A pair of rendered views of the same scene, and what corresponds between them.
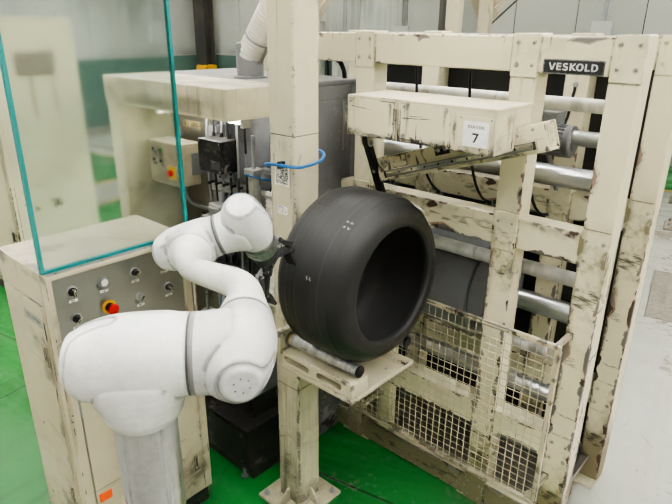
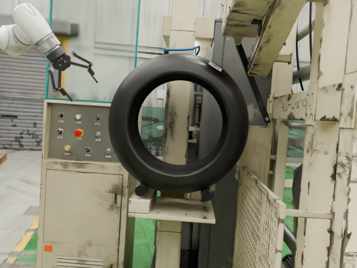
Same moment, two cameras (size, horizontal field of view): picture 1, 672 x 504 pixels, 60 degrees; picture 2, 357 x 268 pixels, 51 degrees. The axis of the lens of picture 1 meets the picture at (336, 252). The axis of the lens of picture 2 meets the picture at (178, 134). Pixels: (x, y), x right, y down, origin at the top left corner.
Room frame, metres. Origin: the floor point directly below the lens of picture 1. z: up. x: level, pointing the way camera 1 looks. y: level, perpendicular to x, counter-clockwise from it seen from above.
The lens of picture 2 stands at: (0.84, -1.38, 1.23)
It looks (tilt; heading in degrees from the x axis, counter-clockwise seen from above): 3 degrees down; 50
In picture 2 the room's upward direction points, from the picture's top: 4 degrees clockwise
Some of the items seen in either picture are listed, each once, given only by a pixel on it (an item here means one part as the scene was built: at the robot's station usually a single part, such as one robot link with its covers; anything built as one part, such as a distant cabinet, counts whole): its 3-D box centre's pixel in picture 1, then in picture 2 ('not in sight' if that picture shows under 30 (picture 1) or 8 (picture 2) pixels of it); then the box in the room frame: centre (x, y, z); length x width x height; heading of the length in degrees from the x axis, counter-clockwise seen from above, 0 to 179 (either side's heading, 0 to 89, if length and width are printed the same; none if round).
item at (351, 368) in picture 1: (323, 354); (145, 183); (1.85, 0.04, 0.90); 0.35 x 0.05 x 0.05; 48
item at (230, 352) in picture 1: (235, 353); not in sight; (0.80, 0.16, 1.53); 0.18 x 0.14 x 0.13; 7
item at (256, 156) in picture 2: not in sight; (252, 154); (2.38, -0.14, 1.05); 0.20 x 0.15 x 0.30; 48
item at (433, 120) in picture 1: (434, 119); (256, 5); (2.09, -0.34, 1.71); 0.61 x 0.25 x 0.15; 48
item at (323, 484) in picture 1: (299, 490); not in sight; (2.11, 0.15, 0.02); 0.27 x 0.27 x 0.04; 48
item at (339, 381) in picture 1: (322, 369); (144, 197); (1.85, 0.04, 0.84); 0.36 x 0.09 x 0.06; 48
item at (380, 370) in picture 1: (347, 363); (173, 207); (1.95, -0.05, 0.80); 0.37 x 0.36 x 0.02; 138
